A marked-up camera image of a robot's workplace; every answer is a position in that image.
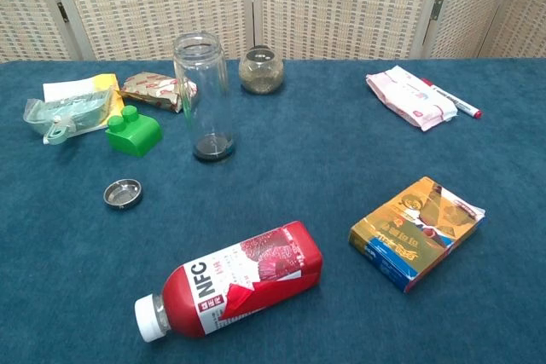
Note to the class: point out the red NFC juice bottle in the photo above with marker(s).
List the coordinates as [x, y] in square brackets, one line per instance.
[239, 279]

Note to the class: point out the blue felt table cover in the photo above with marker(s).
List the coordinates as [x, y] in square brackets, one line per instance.
[298, 159]

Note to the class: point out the shiny silver metal bowl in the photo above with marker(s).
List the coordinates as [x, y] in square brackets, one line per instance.
[123, 196]

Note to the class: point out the brown red snack packet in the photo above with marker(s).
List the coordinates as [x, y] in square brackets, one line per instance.
[149, 89]

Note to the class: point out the red white marker pen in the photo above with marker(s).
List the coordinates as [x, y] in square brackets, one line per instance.
[465, 106]

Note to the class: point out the tall clear glass bottle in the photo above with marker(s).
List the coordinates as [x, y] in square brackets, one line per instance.
[204, 95]

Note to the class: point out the green toy building block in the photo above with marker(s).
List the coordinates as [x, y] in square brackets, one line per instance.
[135, 136]

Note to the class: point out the round glass jar with seeds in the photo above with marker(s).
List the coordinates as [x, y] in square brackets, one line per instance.
[261, 74]

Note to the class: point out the yellow white paper packet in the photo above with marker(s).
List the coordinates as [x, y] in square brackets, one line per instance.
[68, 87]

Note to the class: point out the clear plastic bag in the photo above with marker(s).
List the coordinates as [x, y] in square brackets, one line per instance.
[72, 112]

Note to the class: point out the yellow blue snack box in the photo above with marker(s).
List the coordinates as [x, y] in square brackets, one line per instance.
[414, 236]

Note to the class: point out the pink wet wipes pack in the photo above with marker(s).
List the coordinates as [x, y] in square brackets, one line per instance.
[409, 97]

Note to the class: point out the woven folding screen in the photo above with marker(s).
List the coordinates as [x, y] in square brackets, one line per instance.
[341, 1]

